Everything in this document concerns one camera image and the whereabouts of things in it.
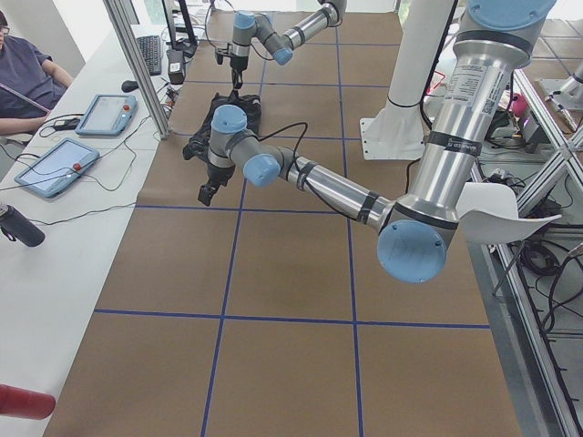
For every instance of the black water bottle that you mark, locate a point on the black water bottle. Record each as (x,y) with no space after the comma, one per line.
(15,226)

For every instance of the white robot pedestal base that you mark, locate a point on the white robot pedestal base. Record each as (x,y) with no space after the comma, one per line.
(397,131)

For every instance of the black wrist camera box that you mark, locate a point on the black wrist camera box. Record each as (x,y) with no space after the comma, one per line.
(221,54)

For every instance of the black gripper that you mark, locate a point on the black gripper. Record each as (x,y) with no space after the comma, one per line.
(236,63)
(215,175)

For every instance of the far blue teach pendant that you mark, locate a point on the far blue teach pendant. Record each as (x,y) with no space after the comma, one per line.
(107,115)

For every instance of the red cylinder bottle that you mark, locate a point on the red cylinder bottle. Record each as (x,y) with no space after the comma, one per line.
(21,403)

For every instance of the brown paper table cover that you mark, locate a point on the brown paper table cover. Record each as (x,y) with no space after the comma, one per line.
(269,315)

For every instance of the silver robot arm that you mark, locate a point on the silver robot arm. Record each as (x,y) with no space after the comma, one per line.
(248,26)
(415,230)

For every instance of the blue teach pendant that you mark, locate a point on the blue teach pendant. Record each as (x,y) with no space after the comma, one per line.
(56,170)
(107,115)

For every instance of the white plastic chair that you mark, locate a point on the white plastic chair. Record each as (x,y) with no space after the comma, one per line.
(510,214)

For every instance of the black power adapter box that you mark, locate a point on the black power adapter box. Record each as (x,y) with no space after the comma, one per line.
(176,66)

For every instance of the black keyboard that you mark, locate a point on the black keyboard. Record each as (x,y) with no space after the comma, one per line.
(150,49)

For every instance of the aluminium frame post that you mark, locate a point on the aluminium frame post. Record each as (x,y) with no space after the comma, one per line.
(123,28)

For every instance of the near blue teach pendant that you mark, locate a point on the near blue teach pendant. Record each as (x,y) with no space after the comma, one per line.
(56,170)

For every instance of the black computer mouse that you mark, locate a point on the black computer mouse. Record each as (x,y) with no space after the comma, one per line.
(129,86)

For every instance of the seated person in navy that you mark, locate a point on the seated person in navy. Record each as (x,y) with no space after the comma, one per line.
(32,83)

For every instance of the black printed t-shirt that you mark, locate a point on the black printed t-shirt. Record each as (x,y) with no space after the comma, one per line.
(229,114)

